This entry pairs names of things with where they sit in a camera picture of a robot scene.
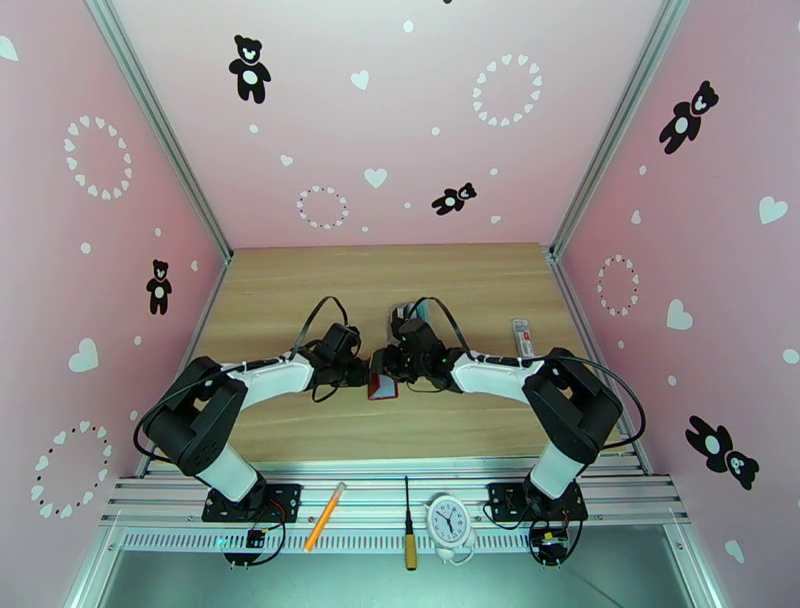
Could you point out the red leather card holder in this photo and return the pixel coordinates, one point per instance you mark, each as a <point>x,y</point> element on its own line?
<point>381,394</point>

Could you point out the teal credit card with chip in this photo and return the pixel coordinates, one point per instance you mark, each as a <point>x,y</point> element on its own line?
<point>426,309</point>

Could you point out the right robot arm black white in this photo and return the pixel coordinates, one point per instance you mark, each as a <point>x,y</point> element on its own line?
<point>562,400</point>

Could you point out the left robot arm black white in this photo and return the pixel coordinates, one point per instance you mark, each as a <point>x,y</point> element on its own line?
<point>200,412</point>

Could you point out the clear acrylic card box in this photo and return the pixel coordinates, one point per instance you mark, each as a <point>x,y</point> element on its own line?
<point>397,320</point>

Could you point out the clear pack with red label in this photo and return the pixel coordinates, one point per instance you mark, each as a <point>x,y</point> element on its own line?
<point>524,337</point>

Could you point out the orange pencil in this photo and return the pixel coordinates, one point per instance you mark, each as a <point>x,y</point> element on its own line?
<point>325,516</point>

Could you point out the white alarm clock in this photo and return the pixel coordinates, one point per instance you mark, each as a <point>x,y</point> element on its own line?
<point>448,517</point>

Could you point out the small black connector board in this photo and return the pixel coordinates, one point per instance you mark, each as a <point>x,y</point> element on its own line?
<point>255,537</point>

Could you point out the grey metal shelf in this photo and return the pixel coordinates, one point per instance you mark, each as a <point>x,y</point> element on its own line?
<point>375,581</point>

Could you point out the black yellow power connector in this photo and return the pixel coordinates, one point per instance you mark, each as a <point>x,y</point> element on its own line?
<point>550,544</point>

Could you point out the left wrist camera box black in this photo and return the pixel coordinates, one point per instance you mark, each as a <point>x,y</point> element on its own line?
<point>352,339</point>

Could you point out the aluminium front rail bed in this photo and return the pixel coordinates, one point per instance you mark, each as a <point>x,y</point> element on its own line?
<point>375,500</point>

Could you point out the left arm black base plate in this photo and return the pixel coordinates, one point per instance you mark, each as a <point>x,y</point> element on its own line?
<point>287,497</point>

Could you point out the aluminium table side rail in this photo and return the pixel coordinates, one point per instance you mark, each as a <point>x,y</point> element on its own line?
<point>572,300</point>
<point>209,300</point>

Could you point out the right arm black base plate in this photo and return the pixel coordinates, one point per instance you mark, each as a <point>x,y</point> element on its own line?
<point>500,500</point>

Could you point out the aluminium frame post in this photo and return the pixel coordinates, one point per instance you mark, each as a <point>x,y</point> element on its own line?
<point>615,125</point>
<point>164,125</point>

